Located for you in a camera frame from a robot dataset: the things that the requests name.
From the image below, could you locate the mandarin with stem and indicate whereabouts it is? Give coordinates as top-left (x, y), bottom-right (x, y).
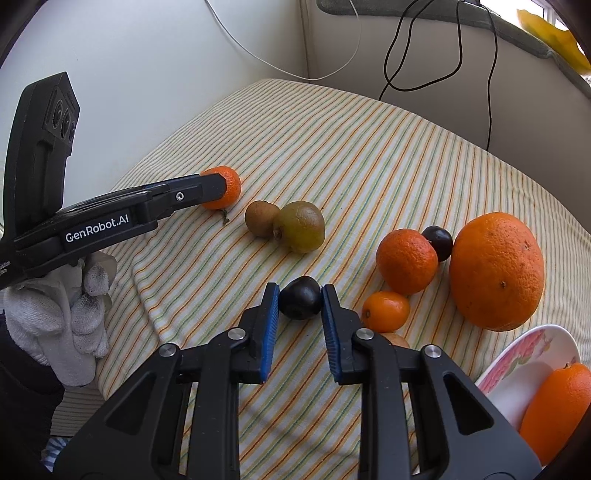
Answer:
top-left (202, 166), bottom-right (242, 225)

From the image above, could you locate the large green-brown kiwi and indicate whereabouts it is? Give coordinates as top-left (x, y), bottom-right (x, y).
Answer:
top-left (273, 201), bottom-right (325, 254)

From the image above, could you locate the dark plum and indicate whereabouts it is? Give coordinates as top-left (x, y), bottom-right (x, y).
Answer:
top-left (422, 225), bottom-right (454, 263)
top-left (279, 276), bottom-right (322, 321)

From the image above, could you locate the white gloved left hand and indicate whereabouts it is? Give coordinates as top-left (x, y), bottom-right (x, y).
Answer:
top-left (1, 252), bottom-right (117, 387)

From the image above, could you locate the floral white plate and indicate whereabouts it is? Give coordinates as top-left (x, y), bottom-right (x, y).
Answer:
top-left (475, 324), bottom-right (580, 430)

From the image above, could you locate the small brown kiwi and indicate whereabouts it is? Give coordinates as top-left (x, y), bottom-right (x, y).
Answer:
top-left (245, 200), bottom-right (280, 238)

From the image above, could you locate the large orange on plate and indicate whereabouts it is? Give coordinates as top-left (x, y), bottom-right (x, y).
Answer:
top-left (519, 363), bottom-right (590, 466)

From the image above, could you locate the small orange kumquat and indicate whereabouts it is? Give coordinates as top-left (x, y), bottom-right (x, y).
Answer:
top-left (362, 291), bottom-right (411, 333)

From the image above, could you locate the large orange on cloth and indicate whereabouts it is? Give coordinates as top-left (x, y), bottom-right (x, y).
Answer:
top-left (449, 212), bottom-right (545, 332)

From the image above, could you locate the medium mandarin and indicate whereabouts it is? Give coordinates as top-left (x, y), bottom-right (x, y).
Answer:
top-left (376, 229), bottom-right (439, 296)

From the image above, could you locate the striped tablecloth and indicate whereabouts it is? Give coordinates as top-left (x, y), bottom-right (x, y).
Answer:
top-left (95, 79), bottom-right (590, 396)

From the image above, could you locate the white cable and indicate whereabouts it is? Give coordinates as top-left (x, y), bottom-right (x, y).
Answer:
top-left (204, 0), bottom-right (363, 83)

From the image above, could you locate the black cable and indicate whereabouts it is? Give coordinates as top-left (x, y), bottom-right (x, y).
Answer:
top-left (378, 0), bottom-right (501, 151)

